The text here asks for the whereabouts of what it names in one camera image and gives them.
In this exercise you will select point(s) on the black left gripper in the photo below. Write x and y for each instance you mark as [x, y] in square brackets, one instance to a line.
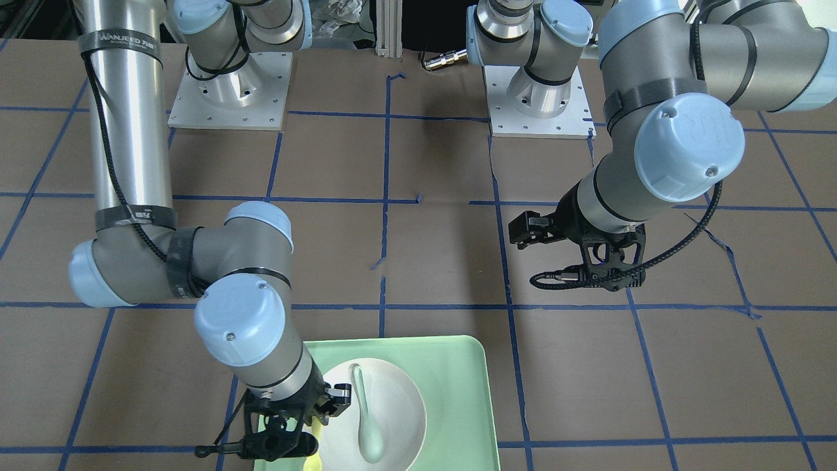
[570, 216]

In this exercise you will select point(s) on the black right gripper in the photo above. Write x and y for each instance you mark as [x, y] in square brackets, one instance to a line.
[316, 391]

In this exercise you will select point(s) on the white round plate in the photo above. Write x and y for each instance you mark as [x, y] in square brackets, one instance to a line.
[394, 402]

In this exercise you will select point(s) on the yellow plastic fork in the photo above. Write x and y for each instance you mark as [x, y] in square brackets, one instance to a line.
[314, 461]

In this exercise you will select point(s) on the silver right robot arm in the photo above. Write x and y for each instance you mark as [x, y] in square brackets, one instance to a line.
[239, 273]

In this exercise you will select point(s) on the mint green plastic spoon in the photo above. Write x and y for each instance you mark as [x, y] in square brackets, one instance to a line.
[371, 441]

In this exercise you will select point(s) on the mint green plastic tray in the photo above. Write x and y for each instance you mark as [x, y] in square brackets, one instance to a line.
[451, 375]

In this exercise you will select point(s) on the silver metal connector plug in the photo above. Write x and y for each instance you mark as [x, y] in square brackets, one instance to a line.
[447, 59]

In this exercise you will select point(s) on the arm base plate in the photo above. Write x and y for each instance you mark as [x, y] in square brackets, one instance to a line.
[521, 107]
[252, 98]

